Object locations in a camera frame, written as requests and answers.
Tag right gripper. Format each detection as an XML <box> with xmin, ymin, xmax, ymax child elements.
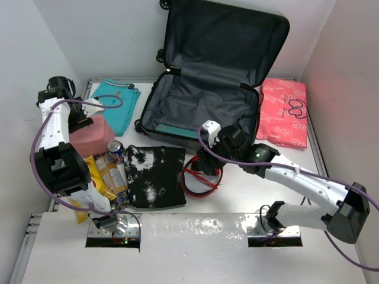
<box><xmin>195</xmin><ymin>137</ymin><xmax>239</xmax><ymax>175</ymax></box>

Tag turquoise shorts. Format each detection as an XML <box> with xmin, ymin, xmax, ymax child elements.
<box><xmin>92</xmin><ymin>79</ymin><xmax>140</xmax><ymax>137</ymax></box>

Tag blue pepsi can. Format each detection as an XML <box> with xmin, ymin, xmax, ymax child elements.
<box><xmin>107</xmin><ymin>140</ymin><xmax>124</xmax><ymax>164</ymax></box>

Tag black white tie-dye shirt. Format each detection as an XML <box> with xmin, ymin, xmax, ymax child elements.
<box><xmin>125</xmin><ymin>145</ymin><xmax>186</xmax><ymax>209</ymax></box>

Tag yellow chips bag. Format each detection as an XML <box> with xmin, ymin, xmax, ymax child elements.
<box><xmin>69</xmin><ymin>156</ymin><xmax>116</xmax><ymax>224</ymax></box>

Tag yellow blue snack packet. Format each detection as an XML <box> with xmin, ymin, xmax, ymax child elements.
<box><xmin>94</xmin><ymin>154</ymin><xmax>130</xmax><ymax>210</ymax></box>

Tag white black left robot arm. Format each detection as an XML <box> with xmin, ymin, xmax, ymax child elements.
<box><xmin>30</xmin><ymin>76</ymin><xmax>126</xmax><ymax>235</ymax></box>

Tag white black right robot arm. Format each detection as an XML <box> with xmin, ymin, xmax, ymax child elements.
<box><xmin>197</xmin><ymin>120</ymin><xmax>370</xmax><ymax>244</ymax></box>

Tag teal flat box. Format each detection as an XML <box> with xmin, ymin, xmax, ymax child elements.
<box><xmin>155</xmin><ymin>124</ymin><xmax>198</xmax><ymax>140</ymax></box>

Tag folded coral printed garment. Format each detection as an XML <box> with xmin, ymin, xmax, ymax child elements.
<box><xmin>256</xmin><ymin>79</ymin><xmax>307</xmax><ymax>149</ymax></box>

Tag grey open suitcase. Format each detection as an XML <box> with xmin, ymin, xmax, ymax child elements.
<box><xmin>134</xmin><ymin>1</ymin><xmax>290</xmax><ymax>149</ymax></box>

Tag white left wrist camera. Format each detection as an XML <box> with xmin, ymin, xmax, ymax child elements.
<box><xmin>81</xmin><ymin>98</ymin><xmax>105</xmax><ymax>118</ymax></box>

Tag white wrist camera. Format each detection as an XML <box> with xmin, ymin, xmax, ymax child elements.
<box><xmin>81</xmin><ymin>98</ymin><xmax>105</xmax><ymax>118</ymax></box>
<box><xmin>202</xmin><ymin>120</ymin><xmax>221</xmax><ymax>148</ymax></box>

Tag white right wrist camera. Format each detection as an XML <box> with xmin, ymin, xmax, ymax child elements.
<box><xmin>202</xmin><ymin>120</ymin><xmax>221</xmax><ymax>148</ymax></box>

